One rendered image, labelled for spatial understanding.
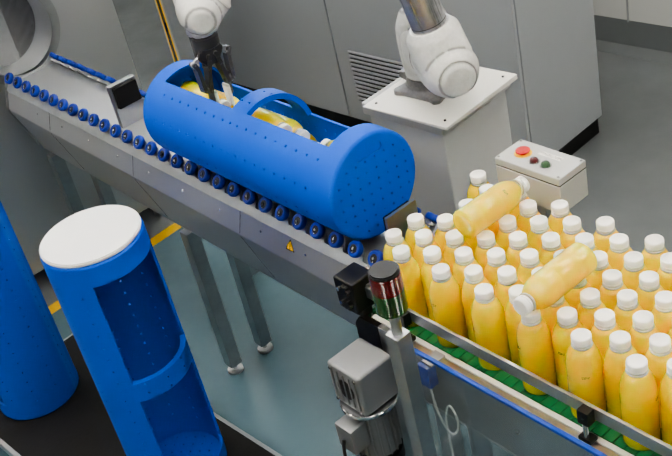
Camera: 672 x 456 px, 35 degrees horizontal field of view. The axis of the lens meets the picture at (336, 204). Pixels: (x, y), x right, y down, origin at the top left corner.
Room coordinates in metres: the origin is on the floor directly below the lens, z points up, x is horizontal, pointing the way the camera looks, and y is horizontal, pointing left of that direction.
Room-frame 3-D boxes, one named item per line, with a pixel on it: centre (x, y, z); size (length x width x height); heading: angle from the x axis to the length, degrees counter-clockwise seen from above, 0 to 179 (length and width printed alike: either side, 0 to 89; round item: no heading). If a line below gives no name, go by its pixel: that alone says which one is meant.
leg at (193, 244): (2.99, 0.50, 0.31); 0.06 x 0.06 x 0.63; 34
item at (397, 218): (2.15, -0.14, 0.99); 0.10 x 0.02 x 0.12; 124
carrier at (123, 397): (2.41, 0.65, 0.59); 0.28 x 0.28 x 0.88
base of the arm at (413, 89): (2.84, -0.36, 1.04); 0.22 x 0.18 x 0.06; 37
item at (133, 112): (3.26, 0.60, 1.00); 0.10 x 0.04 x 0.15; 124
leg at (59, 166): (3.80, 1.04, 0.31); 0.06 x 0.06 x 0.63; 34
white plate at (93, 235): (2.41, 0.65, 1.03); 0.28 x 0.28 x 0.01
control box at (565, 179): (2.14, -0.50, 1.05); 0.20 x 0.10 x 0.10; 34
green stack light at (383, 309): (1.63, -0.06, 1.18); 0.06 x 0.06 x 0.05
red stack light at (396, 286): (1.63, -0.06, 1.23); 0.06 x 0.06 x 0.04
